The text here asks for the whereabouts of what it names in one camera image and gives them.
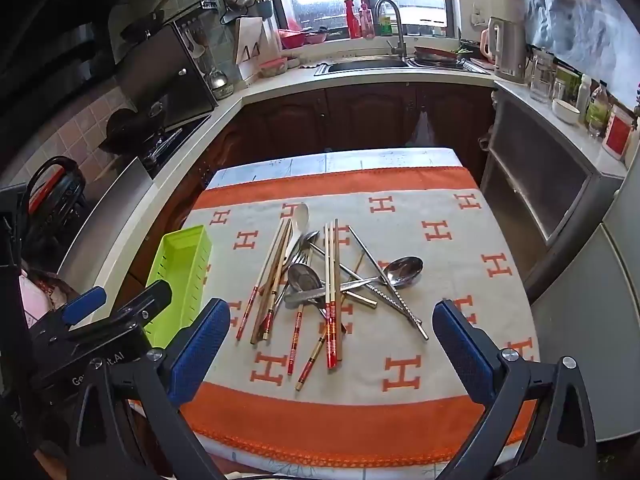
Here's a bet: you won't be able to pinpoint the gas stove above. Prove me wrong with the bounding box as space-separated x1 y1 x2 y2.
140 115 213 178

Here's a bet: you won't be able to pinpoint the green plastic utensil tray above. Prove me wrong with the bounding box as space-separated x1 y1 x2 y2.
144 225 213 350

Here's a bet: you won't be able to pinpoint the black frying pan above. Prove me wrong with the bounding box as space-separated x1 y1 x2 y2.
120 0 176 43

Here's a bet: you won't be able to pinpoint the small steel teapot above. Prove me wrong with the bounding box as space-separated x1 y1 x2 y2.
207 67 236 101

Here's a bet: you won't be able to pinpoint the grey refrigerator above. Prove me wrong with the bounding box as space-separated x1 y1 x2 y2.
530 160 640 443

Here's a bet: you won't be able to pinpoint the black glass stove guard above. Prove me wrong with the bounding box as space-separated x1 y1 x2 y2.
117 22 218 131

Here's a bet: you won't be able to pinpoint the wall poster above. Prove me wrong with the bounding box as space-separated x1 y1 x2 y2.
522 0 640 106

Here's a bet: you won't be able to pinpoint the pink bag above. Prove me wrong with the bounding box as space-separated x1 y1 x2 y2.
20 267 66 331

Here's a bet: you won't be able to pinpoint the red label packet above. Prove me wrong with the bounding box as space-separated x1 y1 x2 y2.
601 105 636 158

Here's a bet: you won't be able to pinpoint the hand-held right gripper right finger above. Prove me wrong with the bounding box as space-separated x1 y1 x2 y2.
432 299 598 480

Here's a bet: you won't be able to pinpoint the brown wooden chopstick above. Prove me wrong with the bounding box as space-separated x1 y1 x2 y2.
250 219 293 345
261 222 297 341

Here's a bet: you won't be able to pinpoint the steel chopstick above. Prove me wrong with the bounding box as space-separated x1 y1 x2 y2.
306 242 379 308
347 225 431 342

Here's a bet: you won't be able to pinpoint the steel electric kettle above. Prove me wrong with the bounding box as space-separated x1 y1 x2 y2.
487 16 528 85

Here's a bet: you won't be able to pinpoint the stainless steel sheet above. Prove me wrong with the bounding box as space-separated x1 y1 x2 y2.
57 156 156 291

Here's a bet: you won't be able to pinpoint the black pot with red handle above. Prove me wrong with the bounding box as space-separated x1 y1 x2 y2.
20 156 91 256

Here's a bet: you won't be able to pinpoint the clear bottle green label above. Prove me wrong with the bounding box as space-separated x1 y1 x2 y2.
585 80 613 138

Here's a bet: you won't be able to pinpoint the steel cabinet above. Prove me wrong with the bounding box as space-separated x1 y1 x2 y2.
480 82 628 306

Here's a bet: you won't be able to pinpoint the white ceramic spoon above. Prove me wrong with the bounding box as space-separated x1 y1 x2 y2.
281 203 311 263

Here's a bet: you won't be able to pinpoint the large steel spoon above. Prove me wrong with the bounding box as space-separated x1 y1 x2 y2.
340 256 425 295

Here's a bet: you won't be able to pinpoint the steel sink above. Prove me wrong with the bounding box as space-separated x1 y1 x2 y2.
314 57 416 77

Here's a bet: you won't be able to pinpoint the stack of dishes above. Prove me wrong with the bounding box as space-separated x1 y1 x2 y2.
412 45 468 68

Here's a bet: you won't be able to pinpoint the red basin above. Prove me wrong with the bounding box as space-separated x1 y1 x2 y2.
277 27 313 51

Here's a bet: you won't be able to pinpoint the black range hood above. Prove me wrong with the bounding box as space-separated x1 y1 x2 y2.
0 0 183 126

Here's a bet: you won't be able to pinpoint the black wok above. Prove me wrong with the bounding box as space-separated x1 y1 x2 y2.
98 107 151 158

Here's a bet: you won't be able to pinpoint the red printed plastic bag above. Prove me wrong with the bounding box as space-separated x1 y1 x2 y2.
35 272 76 311

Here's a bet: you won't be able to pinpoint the steel utensil handle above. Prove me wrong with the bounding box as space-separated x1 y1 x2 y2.
284 287 328 308

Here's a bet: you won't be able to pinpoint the orange white printed blanket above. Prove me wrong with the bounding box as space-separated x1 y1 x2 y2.
177 166 538 466

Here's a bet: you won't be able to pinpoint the pink bottle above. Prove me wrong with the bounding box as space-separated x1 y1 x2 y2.
359 0 376 41

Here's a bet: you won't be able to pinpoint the white cutting board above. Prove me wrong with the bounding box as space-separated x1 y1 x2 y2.
235 16 281 78

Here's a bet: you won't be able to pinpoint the white kitchen countertop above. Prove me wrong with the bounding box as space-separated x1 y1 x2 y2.
60 57 631 306

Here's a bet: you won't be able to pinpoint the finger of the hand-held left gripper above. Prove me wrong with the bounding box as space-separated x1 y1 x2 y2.
32 286 108 335
67 280 173 345

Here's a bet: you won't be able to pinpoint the white bottle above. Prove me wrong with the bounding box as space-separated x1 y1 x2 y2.
575 74 593 121

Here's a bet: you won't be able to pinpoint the food container pink lid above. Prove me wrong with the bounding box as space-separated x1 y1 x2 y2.
259 57 290 78

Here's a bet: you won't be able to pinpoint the hanging plastic bag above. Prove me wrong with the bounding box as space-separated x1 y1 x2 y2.
407 110 436 150

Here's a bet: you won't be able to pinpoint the red striped wooden chopstick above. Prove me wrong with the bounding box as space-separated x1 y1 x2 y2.
236 218 290 343
287 305 306 376
323 222 335 370
295 252 366 392

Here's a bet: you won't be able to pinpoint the brown wooden kitchen cabinets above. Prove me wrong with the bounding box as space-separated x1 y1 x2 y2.
125 82 498 291

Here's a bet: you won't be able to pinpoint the white bowl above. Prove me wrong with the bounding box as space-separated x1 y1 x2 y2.
551 98 582 125

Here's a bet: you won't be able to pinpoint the red spray bottle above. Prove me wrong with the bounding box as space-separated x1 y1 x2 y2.
345 0 362 40

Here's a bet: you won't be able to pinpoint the steel fork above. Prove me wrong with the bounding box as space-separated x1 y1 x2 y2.
280 252 313 306

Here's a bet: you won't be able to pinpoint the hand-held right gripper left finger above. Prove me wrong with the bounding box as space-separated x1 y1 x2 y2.
67 298 231 480

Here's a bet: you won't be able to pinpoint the steel faucet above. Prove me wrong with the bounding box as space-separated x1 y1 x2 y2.
374 0 408 58

